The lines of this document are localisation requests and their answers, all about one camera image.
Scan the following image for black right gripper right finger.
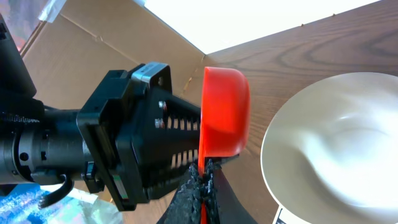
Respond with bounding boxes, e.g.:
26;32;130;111
203;159;257;224

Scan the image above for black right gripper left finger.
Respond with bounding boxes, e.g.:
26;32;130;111
157;164;202;224

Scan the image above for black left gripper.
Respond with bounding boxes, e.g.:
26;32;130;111
76;62;201;212

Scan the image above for red measuring scoop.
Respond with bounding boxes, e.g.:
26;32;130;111
198;67;251;223

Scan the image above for beige bowl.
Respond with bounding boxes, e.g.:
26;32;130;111
261;72;397;223

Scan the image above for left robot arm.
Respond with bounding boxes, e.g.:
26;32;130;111
1;23;200;211

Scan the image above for white digital kitchen scale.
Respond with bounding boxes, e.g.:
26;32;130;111
272;207;289;224

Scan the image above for cardboard box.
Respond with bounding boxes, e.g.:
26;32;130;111
23;0;203;109

